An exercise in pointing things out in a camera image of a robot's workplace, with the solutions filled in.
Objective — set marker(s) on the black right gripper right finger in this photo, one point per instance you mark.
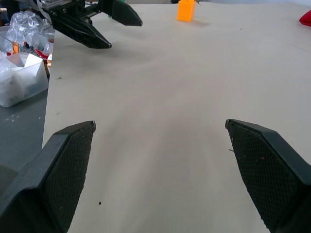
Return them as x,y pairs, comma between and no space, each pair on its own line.
272,174

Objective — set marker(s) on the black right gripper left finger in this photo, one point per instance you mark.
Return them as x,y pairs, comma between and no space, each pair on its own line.
36,189

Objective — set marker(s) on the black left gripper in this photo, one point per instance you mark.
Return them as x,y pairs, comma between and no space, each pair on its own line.
77,8

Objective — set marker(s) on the red and white small item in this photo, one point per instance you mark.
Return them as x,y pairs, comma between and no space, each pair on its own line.
41,53

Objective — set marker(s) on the crumpled clear plastic bag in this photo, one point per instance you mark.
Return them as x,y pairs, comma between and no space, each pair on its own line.
26,29

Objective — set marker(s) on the yellow building block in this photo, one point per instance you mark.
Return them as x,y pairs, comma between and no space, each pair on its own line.
185,11

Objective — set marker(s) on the white translucent plastic container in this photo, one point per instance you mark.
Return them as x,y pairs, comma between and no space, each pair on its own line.
22,82

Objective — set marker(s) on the red object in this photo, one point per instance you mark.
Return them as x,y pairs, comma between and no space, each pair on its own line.
306,19

